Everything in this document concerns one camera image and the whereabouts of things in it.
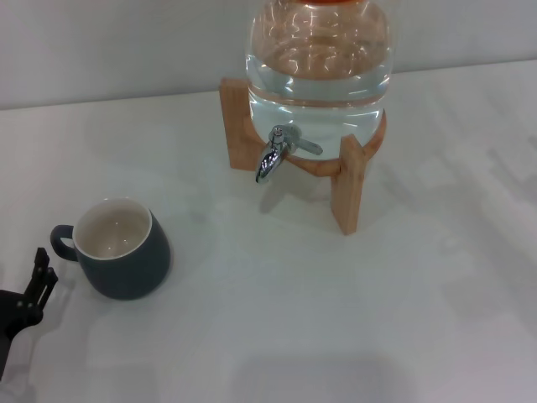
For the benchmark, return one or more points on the chrome faucet tap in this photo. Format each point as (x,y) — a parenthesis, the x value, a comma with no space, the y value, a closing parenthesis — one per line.
(268,161)

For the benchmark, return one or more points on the dark grey ceramic mug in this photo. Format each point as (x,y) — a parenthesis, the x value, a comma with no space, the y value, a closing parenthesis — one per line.
(126,273)

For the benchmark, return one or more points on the light wooden dispenser stand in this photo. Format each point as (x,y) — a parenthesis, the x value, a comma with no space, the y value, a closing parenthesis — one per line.
(238,121)

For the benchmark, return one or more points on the clear glass water dispenser jar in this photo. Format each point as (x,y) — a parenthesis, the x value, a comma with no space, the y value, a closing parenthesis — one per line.
(319,63)

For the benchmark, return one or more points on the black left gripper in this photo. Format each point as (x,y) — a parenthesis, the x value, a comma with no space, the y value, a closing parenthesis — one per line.
(14,310)

